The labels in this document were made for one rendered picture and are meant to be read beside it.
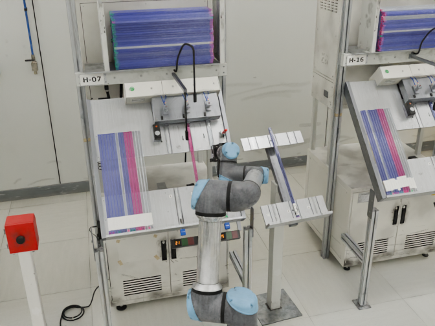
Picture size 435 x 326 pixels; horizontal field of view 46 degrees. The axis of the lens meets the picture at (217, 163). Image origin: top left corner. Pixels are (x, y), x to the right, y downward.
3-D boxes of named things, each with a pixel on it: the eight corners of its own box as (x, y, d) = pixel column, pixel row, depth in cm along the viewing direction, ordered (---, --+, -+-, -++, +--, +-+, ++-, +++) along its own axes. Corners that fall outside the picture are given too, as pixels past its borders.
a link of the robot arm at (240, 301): (256, 335, 189) (257, 306, 184) (220, 331, 191) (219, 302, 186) (259, 314, 200) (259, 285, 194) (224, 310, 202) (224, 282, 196)
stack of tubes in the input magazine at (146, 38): (214, 63, 265) (213, 9, 254) (114, 70, 254) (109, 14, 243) (209, 57, 276) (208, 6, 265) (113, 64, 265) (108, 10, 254)
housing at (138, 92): (215, 101, 279) (221, 89, 266) (125, 109, 268) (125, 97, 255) (213, 88, 281) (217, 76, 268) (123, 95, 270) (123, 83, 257)
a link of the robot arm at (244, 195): (260, 186, 182) (269, 161, 230) (230, 184, 184) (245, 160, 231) (259, 218, 185) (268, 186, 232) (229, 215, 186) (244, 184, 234)
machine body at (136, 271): (229, 295, 311) (228, 206, 285) (112, 315, 295) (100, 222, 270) (204, 239, 368) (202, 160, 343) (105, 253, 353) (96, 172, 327)
